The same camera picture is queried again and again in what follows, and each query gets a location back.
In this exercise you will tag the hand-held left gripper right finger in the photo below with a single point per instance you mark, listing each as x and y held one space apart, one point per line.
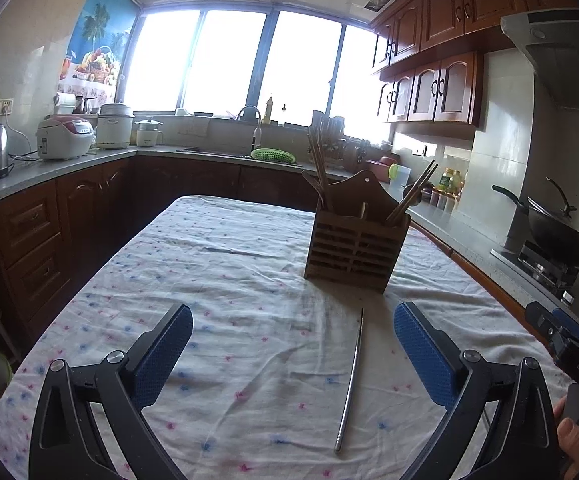
422 355

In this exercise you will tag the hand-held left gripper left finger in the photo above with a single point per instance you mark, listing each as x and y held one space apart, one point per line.
164 355

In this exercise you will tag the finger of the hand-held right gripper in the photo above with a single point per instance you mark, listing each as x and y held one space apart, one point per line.
567 321
539 317

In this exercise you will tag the metal chopstick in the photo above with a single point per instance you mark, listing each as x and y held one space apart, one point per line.
350 385
419 191

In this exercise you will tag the wooden utensil holder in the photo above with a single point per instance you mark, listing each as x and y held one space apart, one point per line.
354 255

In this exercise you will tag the metal spoon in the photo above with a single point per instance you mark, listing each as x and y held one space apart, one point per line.
416 195

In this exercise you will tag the light wooden chopstick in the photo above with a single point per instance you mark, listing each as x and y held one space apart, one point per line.
323 170
320 165
314 165

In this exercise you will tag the bundle of wooden chopsticks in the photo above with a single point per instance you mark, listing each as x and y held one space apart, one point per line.
317 160

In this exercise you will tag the person's right hand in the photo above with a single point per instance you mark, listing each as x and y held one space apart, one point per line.
577 440

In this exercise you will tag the gas stove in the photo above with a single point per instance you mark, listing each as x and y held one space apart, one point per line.
544 272

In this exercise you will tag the black wok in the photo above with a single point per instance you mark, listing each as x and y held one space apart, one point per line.
559 245

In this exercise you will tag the white floral tablecloth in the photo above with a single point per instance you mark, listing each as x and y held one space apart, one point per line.
219 285

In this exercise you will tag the wok lid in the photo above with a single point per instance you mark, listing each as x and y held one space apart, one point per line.
567 208

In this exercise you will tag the condiment jar set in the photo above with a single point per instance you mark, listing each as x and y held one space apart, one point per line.
443 201

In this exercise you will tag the yellow oil bottle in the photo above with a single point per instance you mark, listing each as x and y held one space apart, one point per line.
447 182
458 184

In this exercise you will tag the wooden lower cabinets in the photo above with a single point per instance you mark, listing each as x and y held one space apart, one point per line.
79 220

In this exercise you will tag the wooden cabinets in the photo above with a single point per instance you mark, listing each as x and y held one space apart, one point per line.
444 10
79 220

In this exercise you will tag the chopsticks in holder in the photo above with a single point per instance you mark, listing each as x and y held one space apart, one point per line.
414 190

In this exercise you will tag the clear jug green lid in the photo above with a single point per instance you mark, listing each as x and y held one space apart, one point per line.
399 175

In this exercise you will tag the pink container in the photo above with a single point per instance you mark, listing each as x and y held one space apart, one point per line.
377 167

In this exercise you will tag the dark wooden chopstick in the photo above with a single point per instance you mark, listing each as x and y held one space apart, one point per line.
312 186
309 181

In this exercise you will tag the small white electric pot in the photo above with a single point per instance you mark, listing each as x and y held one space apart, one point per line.
149 135

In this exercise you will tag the green plastic basket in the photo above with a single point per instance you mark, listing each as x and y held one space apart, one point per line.
272 155

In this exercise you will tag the large white rice cooker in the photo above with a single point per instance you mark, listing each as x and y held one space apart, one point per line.
114 127

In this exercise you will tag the curved metal faucet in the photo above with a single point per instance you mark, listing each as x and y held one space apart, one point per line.
257 140

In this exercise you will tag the metal dish rack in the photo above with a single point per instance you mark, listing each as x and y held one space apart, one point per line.
337 135

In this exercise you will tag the white rice cooker red lid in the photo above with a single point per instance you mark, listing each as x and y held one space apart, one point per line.
64 137

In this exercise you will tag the steel range hood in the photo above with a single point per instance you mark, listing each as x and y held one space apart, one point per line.
569 55

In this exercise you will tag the paper towel roll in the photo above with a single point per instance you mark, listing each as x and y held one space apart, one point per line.
66 103

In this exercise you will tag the large kitchen window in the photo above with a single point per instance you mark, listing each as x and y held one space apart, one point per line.
229 60

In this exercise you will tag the wooden upper cabinets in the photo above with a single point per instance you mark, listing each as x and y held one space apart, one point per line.
444 10

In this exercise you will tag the fruit and palm wall poster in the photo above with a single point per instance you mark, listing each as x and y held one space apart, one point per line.
99 25

